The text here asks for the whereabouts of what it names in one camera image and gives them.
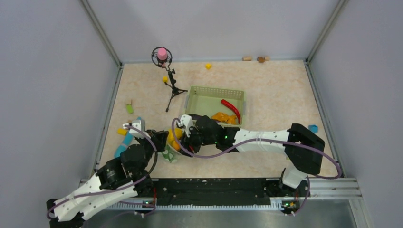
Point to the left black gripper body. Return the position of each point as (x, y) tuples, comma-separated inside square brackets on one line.
[(150, 148)]

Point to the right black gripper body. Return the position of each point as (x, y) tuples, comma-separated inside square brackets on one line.
[(196, 139)]

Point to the red orange toy pepper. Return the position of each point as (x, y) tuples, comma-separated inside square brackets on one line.
[(175, 146)]

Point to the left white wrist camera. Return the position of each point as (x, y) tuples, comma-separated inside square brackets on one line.
[(136, 128)]

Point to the brown cork piece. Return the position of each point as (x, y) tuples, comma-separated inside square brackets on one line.
[(261, 59)]

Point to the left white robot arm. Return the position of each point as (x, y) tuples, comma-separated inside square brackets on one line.
[(126, 176)]

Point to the small tan wooden block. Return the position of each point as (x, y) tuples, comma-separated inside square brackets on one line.
[(129, 102)]

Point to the pink microphone on tripod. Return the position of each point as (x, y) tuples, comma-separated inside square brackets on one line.
[(162, 58)]

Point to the light green plastic basket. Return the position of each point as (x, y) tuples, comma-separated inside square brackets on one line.
[(203, 100)]

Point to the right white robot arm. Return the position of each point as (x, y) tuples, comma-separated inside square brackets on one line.
[(302, 147)]

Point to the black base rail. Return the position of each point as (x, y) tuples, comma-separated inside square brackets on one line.
[(219, 191)]

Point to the blue toy block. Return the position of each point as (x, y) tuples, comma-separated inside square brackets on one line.
[(313, 128)]

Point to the green toy bell pepper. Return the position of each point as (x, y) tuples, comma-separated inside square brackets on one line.
[(169, 156)]

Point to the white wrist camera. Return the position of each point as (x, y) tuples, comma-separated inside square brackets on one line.
[(136, 128), (185, 122)]

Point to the clear zip top bag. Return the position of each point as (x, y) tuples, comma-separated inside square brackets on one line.
[(178, 154)]

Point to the yellow wooden block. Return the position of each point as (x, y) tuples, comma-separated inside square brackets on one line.
[(122, 131)]

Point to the yellow toy lemon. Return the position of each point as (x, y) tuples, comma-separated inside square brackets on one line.
[(172, 133)]

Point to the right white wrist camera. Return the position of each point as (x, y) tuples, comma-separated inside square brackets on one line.
[(185, 122)]

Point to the red toy chili pepper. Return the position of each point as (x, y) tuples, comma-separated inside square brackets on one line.
[(236, 115)]

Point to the blue cylinder toy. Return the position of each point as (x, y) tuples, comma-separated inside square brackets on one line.
[(124, 145)]

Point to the orange toy ginger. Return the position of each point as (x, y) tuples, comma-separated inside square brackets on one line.
[(225, 118)]

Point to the green wooden block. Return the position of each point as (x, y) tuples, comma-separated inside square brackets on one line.
[(129, 109)]

